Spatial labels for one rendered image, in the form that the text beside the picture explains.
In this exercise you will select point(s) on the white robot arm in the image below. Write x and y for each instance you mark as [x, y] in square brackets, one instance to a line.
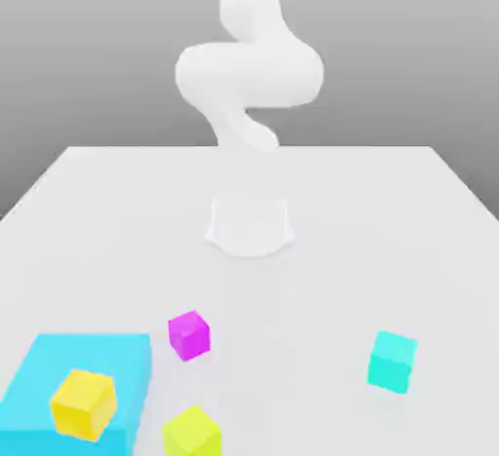
[249, 74]

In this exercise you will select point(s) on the small magenta cube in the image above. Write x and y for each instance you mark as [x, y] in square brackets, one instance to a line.
[189, 335]

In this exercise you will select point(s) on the small turquoise cube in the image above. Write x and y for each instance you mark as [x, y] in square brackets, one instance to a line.
[391, 362]

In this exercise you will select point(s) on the small lime cube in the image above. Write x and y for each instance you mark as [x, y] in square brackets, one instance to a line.
[191, 432]

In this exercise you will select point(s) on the small yellow cube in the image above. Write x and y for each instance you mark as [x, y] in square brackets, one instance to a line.
[84, 405]

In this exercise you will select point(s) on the large light blue box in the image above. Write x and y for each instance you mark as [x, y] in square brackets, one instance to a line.
[97, 354]

